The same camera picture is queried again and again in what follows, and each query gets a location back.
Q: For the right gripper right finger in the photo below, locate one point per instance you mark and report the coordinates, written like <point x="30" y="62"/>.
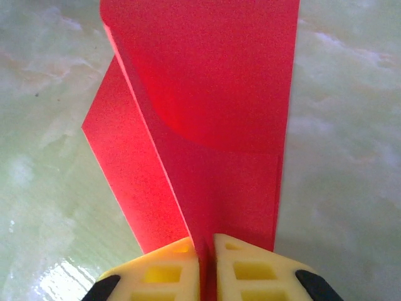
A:
<point x="260" y="276"/>

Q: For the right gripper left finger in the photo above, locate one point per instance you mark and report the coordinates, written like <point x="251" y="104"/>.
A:
<point x="156" y="276"/>

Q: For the red paper sheet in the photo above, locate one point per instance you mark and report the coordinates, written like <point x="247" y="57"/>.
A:
<point x="203" y="94"/>

